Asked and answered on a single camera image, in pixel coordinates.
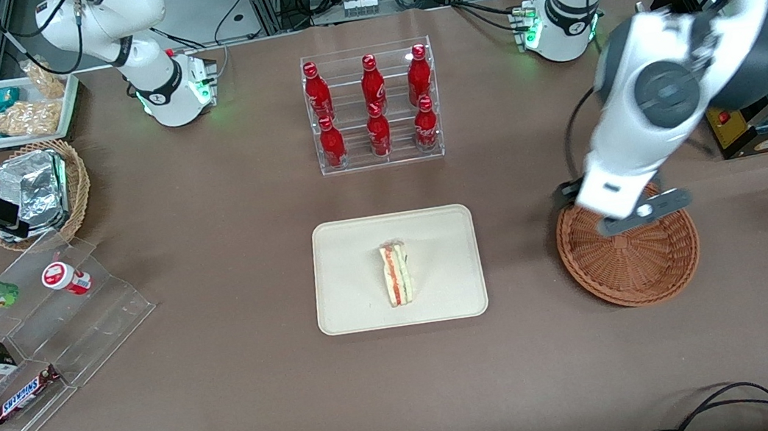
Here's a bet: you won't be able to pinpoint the small clear peanut snack bag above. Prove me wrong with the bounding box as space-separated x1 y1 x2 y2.
20 55 69 103

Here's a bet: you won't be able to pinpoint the triangular sandwich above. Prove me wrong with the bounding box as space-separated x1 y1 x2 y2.
377 238 418 310

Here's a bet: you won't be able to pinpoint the black arm base cables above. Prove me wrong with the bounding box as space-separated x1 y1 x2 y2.
451 0 525 40

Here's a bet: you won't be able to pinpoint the silver foil package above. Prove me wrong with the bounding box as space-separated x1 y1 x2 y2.
0 146 76 243

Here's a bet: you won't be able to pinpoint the brown snickers bar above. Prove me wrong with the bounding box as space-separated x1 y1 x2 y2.
0 363 68 426

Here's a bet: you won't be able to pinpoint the light wicker basket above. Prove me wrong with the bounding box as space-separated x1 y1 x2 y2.
0 135 99 257

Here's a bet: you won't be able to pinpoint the black floor cable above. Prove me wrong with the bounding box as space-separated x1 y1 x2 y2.
627 378 768 431

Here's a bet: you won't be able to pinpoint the white power strip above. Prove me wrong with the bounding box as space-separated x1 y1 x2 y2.
340 0 381 20

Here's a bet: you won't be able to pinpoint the red cola bottle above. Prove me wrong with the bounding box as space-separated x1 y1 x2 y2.
357 53 391 116
301 60 336 124
410 94 443 152
364 101 396 159
317 113 350 171
403 43 436 107

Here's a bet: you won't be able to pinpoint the red lidded small bottle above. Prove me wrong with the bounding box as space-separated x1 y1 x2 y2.
39 257 95 300

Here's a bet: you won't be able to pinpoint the large clear peanut snack bag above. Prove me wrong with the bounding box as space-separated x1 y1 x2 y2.
0 96 64 142

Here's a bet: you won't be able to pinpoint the clear acrylic stepped shelf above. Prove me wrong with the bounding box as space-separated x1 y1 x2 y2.
0 221 174 431

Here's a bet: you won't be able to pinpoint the cream rectangular tray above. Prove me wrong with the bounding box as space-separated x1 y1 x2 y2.
305 202 491 339

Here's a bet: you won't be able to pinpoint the round brown wicker basket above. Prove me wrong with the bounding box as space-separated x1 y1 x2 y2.
550 177 707 317

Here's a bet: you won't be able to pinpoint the clear acrylic bottle rack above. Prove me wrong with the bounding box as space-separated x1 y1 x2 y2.
298 35 447 178

